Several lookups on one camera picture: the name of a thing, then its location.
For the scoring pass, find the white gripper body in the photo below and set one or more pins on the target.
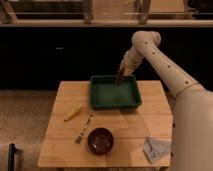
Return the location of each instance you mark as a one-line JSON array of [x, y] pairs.
[[132, 59]]

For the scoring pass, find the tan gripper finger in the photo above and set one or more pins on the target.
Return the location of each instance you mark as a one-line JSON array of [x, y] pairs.
[[127, 72]]

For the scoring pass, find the dark grape bunch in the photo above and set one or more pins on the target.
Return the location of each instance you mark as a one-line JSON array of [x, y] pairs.
[[119, 76]]

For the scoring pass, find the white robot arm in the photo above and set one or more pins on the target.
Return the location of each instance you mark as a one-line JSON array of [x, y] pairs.
[[192, 135]]

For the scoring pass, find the purple bowl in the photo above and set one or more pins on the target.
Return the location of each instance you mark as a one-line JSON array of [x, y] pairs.
[[100, 141]]

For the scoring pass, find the green plastic tray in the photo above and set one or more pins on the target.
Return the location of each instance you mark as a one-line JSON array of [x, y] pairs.
[[105, 94]]

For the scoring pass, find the wooden table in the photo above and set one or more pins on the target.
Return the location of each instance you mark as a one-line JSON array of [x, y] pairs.
[[129, 128]]

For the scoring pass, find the grey folded cloth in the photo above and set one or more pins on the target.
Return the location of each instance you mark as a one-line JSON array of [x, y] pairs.
[[156, 149]]

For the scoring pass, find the metal fork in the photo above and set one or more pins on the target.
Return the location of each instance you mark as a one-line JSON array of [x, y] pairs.
[[81, 135]]

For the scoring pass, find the wooden shelf rail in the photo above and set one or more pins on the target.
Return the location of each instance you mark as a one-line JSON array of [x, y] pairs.
[[107, 13]]

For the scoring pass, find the black handle object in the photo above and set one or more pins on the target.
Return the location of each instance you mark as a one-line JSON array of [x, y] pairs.
[[11, 156]]

